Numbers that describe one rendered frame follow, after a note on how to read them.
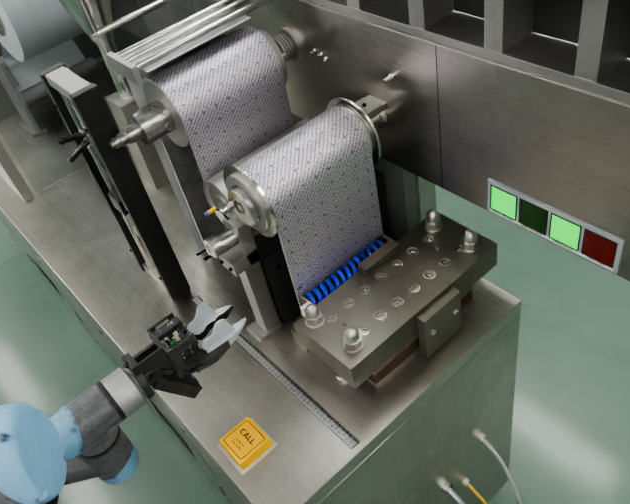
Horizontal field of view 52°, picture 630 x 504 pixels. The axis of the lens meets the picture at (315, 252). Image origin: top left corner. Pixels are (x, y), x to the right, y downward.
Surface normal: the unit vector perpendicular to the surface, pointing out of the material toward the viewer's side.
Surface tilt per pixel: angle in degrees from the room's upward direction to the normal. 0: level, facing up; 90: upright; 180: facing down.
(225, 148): 92
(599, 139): 90
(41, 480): 83
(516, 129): 90
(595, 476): 0
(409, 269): 0
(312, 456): 0
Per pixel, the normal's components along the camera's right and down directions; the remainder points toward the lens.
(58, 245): -0.18, -0.70
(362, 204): 0.65, 0.44
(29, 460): 0.93, -0.37
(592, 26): -0.74, 0.55
